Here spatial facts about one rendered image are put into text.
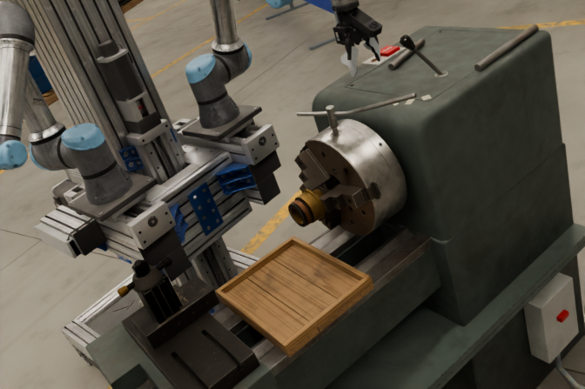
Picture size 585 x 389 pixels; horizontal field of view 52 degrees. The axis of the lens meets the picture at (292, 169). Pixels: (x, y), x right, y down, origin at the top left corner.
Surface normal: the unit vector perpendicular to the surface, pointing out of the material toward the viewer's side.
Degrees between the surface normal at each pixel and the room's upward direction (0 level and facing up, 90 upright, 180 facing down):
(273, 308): 0
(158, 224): 90
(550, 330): 90
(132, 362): 0
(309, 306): 0
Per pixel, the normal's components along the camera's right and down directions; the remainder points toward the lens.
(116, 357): -0.29, -0.84
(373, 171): 0.38, -0.18
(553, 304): 0.58, 0.22
